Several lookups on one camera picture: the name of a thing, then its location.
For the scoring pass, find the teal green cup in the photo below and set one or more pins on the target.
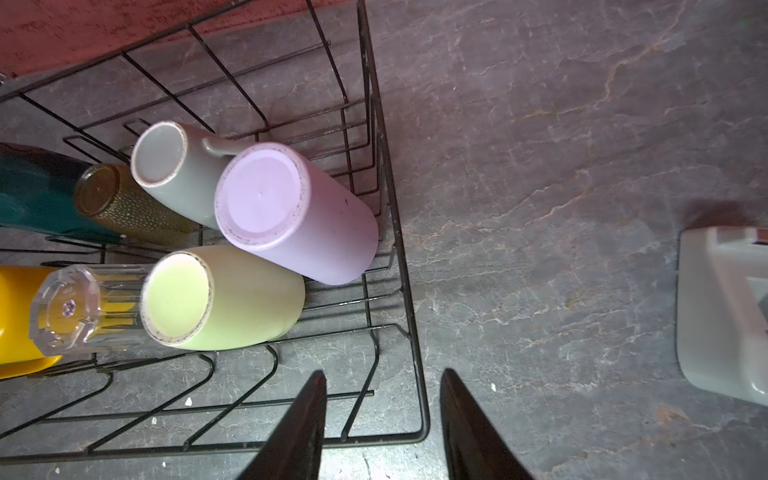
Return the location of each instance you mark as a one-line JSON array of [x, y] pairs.
[[37, 188]]

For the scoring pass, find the lilac plastic cup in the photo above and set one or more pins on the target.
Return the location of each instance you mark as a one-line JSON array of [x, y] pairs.
[[272, 202]]

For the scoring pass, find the white mug grey handle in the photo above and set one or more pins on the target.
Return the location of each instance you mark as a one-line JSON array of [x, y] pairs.
[[180, 166]]

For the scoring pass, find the black wire dish rack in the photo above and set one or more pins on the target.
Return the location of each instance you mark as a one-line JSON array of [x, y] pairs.
[[221, 244]]

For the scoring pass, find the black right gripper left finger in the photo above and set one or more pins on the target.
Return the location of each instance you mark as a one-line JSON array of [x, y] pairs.
[[294, 448]]

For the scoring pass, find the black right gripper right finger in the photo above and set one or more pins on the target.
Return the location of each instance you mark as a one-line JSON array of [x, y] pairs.
[[473, 447]]

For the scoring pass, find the olive glass cup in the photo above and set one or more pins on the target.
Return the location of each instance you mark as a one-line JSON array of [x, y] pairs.
[[108, 195]]

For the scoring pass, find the white plastic tool with red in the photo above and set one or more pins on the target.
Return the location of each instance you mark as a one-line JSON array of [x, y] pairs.
[[721, 332]]

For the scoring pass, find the yellow mug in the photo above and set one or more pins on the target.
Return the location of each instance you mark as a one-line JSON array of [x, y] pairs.
[[19, 355]]

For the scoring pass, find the cream mug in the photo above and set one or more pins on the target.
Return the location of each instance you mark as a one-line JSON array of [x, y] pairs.
[[218, 297]]

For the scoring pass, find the clear glass cup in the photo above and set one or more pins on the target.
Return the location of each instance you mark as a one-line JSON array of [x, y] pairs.
[[89, 308]]

